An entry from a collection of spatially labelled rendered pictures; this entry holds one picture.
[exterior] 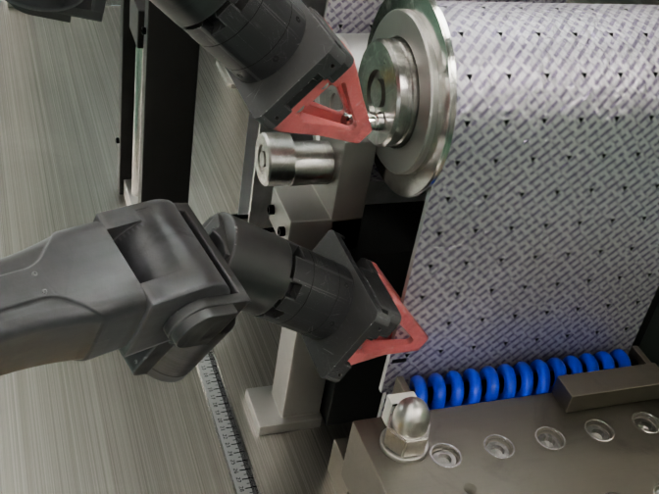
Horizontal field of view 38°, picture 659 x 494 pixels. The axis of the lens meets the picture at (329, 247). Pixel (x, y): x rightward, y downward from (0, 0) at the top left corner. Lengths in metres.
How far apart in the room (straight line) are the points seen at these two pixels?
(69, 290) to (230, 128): 0.82
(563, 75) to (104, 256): 0.33
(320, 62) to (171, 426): 0.43
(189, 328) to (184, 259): 0.04
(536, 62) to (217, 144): 0.69
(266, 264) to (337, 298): 0.06
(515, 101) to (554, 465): 0.27
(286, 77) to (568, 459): 0.36
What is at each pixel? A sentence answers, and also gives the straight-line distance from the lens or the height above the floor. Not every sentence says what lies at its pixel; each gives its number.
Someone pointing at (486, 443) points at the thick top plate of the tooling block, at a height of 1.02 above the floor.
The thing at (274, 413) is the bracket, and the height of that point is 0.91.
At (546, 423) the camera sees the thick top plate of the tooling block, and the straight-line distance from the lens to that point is 0.77.
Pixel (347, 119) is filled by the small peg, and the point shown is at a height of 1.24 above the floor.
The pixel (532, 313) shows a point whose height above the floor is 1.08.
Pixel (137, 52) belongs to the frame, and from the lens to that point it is 1.03.
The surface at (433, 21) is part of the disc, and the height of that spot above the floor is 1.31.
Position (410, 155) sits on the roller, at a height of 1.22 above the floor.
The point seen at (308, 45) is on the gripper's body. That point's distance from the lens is 0.58.
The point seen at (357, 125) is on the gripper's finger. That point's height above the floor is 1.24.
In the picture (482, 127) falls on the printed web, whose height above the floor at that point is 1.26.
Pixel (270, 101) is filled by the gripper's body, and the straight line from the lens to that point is 0.57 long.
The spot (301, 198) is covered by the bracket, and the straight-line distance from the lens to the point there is 0.75.
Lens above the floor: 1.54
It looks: 35 degrees down
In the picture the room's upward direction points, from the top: 10 degrees clockwise
